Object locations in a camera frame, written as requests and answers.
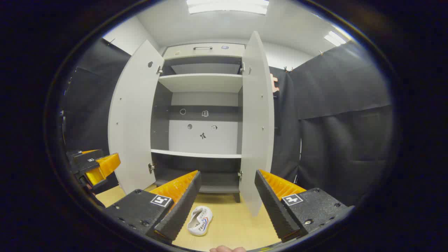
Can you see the white shoe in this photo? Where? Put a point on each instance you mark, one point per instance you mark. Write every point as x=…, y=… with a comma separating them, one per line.
x=199, y=220

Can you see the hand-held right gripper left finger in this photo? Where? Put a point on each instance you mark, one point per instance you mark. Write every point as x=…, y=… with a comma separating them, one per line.
x=182, y=206

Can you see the small ceiling light panel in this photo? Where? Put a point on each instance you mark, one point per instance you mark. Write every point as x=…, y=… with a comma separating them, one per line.
x=335, y=37

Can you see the light grey cabinet door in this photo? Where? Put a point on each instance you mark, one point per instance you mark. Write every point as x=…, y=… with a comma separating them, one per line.
x=257, y=122
x=134, y=119

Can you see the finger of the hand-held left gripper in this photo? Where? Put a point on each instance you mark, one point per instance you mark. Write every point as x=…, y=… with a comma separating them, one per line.
x=101, y=167
x=84, y=154

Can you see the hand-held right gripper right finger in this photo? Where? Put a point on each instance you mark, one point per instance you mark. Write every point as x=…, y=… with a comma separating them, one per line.
x=273, y=206

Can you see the grey shoe cabinet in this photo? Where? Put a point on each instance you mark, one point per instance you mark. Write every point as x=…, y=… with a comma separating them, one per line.
x=204, y=82

